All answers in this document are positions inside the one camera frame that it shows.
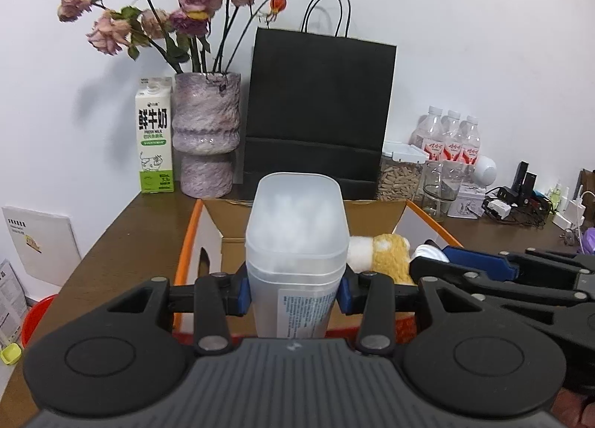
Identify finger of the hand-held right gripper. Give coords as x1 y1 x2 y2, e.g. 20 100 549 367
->
409 257 595 318
441 246 595 282

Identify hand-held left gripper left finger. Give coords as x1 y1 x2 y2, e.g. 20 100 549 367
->
104 269 253 357

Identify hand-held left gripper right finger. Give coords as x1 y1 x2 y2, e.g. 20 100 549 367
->
338 269 484 357

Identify frosted plastic container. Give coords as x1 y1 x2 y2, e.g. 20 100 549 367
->
245 172 350 341

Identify orange-edged cardboard box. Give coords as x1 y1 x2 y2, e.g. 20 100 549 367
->
174 198 466 346

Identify wooden desktop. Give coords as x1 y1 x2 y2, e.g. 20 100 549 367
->
0 186 595 428

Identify white round lid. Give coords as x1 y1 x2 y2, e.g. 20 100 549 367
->
414 242 450 264

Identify white charger plug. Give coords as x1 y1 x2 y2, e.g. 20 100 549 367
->
483 198 512 220

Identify yellow and white plush toy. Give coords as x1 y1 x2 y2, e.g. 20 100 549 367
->
346 233 418 288

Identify pale printed tin box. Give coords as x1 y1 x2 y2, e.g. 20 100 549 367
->
456 183 489 219

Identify clear glass cup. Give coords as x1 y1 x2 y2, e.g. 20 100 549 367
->
421 160 466 223

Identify white power adapter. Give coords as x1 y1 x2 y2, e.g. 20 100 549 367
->
553 198 587 230

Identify black upright device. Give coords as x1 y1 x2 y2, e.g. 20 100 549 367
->
511 160 538 205

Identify white round speaker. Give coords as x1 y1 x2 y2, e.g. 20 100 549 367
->
467 155 498 187

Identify small green bottle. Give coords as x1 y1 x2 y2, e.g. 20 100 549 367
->
551 183 570 213

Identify clear seed storage container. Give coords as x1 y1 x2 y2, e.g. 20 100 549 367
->
376 142 431 204

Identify clear water bottle red label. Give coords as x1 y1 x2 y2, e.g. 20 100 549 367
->
409 105 442 163
439 110 463 163
458 115 482 166

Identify purple mottled vase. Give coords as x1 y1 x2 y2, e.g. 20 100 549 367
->
172 72 242 199

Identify white and green milk carton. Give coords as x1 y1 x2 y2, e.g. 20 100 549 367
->
135 77 176 194

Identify black paper bag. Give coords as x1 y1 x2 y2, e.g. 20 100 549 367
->
242 0 398 202

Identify red bin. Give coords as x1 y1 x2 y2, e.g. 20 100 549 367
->
21 295 59 351

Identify printed paper sheets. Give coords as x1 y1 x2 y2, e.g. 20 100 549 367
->
0 259 29 349

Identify black cables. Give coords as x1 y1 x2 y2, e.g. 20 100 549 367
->
483 186 559 229

